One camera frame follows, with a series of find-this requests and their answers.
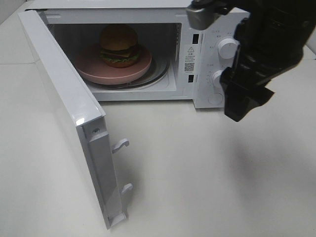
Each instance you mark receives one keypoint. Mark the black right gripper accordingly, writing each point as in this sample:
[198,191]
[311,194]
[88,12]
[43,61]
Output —
[270,40]

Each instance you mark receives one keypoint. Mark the round white door button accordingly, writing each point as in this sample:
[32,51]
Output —
[216,99]

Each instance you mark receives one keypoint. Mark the white microwave knob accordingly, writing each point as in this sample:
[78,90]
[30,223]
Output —
[216,79]
[227,48]

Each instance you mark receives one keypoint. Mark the toy burger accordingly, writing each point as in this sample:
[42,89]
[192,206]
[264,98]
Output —
[119,45]

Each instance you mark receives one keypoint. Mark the white microwave door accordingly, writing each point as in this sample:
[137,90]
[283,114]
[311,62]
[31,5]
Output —
[79,115]

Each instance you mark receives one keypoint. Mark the pink round plate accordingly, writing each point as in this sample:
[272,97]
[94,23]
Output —
[91,67]

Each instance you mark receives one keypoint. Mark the white warning label sticker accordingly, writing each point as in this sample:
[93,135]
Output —
[190,56]

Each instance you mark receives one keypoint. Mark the glass microwave turntable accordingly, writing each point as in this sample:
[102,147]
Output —
[157,70]

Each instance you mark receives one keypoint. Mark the white microwave oven body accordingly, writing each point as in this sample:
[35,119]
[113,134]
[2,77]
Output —
[177,61]

